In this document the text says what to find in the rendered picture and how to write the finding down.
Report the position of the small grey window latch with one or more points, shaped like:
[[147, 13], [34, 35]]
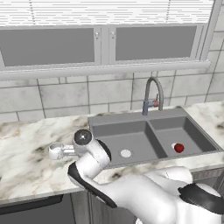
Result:
[[112, 34], [96, 35]]

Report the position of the red apple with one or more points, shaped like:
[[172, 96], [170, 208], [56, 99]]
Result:
[[179, 148]]

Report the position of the grey double sink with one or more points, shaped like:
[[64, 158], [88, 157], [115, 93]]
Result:
[[137, 116]]

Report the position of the dark grey dishwasher front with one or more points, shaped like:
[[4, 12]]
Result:
[[35, 214]]

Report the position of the white window blinds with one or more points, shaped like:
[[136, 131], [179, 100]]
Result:
[[102, 11]]

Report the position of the grey framed window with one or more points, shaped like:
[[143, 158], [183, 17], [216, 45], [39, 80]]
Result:
[[105, 67]]

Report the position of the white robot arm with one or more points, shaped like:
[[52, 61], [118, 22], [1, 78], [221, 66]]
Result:
[[145, 192]]

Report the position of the grey cupboard door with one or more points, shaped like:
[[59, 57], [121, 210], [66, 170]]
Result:
[[87, 210], [208, 176]]

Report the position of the grey arched tap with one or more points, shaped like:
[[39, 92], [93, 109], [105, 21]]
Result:
[[147, 103]]

